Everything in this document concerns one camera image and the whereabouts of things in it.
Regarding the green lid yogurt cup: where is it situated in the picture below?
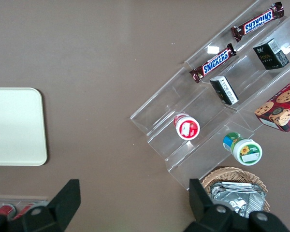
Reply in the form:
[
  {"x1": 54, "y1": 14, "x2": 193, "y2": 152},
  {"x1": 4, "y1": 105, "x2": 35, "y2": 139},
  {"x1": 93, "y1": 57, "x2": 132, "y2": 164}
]
[{"x1": 222, "y1": 131, "x2": 263, "y2": 167}]

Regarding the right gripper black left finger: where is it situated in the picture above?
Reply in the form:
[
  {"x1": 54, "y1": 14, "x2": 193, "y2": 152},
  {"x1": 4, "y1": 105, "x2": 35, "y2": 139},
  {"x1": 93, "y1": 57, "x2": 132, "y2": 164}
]
[{"x1": 7, "y1": 178, "x2": 82, "y2": 232}]

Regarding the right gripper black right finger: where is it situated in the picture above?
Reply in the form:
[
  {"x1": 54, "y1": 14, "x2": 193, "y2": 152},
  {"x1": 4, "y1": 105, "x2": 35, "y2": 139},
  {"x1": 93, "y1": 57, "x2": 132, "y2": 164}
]
[{"x1": 183, "y1": 178, "x2": 235, "y2": 232}]

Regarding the cream plastic tray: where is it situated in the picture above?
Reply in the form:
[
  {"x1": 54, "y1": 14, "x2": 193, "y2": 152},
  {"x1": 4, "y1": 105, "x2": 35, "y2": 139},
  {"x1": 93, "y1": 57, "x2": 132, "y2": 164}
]
[{"x1": 0, "y1": 87, "x2": 48, "y2": 167}]

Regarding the Snickers chocolate bar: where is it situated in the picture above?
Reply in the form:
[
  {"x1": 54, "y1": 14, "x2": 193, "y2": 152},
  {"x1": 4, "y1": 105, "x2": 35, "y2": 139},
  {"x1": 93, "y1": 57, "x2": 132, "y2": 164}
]
[
  {"x1": 189, "y1": 43, "x2": 238, "y2": 84},
  {"x1": 230, "y1": 1, "x2": 285, "y2": 43}
]

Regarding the clear acrylic bottle rack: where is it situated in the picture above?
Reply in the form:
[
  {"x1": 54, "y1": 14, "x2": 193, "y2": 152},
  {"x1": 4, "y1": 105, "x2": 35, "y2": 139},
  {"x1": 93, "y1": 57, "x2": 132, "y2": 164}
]
[{"x1": 0, "y1": 194, "x2": 49, "y2": 219}]

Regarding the tan wicker basket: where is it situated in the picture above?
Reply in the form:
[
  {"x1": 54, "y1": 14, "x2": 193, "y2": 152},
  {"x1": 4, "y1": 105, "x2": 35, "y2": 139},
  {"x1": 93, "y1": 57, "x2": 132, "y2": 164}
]
[{"x1": 200, "y1": 166, "x2": 271, "y2": 218}]

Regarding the small black box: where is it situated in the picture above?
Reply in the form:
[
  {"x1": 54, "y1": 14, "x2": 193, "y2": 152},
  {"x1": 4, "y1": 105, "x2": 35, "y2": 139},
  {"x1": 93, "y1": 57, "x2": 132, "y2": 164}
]
[
  {"x1": 209, "y1": 75, "x2": 240, "y2": 106},
  {"x1": 252, "y1": 38, "x2": 290, "y2": 71}
]

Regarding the silver foil packet stack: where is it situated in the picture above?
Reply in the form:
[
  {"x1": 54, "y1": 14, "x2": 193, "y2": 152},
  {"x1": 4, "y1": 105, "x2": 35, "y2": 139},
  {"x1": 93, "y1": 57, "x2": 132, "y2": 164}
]
[{"x1": 209, "y1": 181, "x2": 269, "y2": 219}]

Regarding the red cola bottle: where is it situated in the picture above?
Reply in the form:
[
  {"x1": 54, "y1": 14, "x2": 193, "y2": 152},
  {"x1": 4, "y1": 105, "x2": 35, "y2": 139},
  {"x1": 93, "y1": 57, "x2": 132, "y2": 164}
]
[
  {"x1": 13, "y1": 202, "x2": 37, "y2": 220},
  {"x1": 0, "y1": 203, "x2": 15, "y2": 216}
]

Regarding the red plaid cookie box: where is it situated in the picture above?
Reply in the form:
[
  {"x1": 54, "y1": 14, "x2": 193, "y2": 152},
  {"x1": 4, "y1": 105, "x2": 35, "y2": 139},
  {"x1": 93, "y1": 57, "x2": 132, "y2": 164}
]
[{"x1": 254, "y1": 76, "x2": 290, "y2": 133}]

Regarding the red lid yogurt cup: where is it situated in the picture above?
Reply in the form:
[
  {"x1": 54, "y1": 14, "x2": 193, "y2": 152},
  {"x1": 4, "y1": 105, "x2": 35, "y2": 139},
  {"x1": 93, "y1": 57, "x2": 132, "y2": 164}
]
[{"x1": 173, "y1": 112, "x2": 201, "y2": 141}]

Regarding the clear acrylic stepped riser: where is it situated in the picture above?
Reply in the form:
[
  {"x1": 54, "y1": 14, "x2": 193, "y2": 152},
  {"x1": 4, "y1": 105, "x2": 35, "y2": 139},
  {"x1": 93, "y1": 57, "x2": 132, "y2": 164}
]
[
  {"x1": 183, "y1": 0, "x2": 290, "y2": 136},
  {"x1": 130, "y1": 66, "x2": 256, "y2": 190}
]

